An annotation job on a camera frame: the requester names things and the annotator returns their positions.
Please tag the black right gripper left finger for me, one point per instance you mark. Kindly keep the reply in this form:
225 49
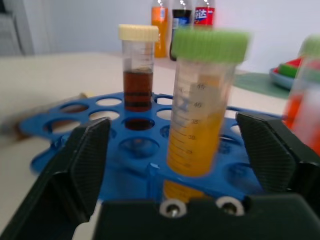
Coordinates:
75 160

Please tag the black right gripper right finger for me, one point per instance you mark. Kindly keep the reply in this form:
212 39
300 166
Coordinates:
272 155

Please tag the blue test tube rack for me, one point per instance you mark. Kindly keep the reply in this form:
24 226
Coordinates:
130 172

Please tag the green-capped tube with red liquid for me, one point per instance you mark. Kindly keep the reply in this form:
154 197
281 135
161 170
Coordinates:
303 110

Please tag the green table mat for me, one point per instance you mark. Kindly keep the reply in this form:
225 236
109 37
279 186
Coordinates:
255 83

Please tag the light blue plate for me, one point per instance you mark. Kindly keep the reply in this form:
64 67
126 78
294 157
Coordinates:
277 78

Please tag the green-capped tube with yellow liquid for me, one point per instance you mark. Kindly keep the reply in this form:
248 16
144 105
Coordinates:
197 140

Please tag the toy watermelon slice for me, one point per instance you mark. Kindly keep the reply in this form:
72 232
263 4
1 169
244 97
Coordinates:
290 67

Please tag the cream-capped tube with brown liquid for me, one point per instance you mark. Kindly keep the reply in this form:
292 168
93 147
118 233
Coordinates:
138 85

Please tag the orange soda bottle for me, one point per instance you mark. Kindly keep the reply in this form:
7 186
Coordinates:
163 47

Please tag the red-labelled soda bottle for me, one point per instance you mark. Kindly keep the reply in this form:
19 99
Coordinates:
203 15

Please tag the dark cola bottle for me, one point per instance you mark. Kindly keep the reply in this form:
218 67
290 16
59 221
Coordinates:
178 15

